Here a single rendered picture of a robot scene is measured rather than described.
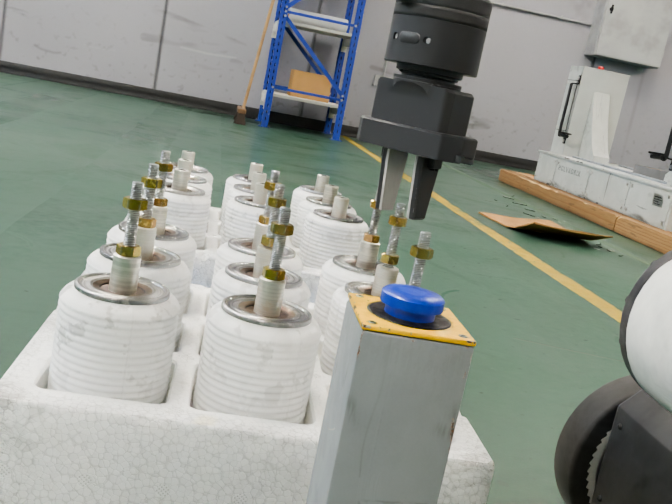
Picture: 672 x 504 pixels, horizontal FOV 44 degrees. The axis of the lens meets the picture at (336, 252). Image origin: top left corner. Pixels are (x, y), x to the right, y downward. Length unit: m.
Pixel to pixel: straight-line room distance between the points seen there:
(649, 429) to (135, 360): 0.50
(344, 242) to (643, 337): 0.62
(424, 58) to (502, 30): 6.60
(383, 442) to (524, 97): 6.97
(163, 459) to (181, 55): 6.39
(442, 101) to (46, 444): 0.43
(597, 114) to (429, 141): 4.47
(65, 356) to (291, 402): 0.18
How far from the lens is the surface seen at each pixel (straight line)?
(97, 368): 0.67
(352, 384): 0.50
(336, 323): 0.80
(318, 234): 1.20
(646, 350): 0.67
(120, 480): 0.67
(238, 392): 0.67
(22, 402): 0.66
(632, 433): 0.90
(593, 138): 5.14
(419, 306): 0.50
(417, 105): 0.77
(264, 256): 0.79
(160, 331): 0.67
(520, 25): 7.41
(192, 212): 1.19
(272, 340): 0.65
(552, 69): 7.51
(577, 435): 0.96
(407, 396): 0.50
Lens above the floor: 0.45
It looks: 12 degrees down
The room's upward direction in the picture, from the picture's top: 11 degrees clockwise
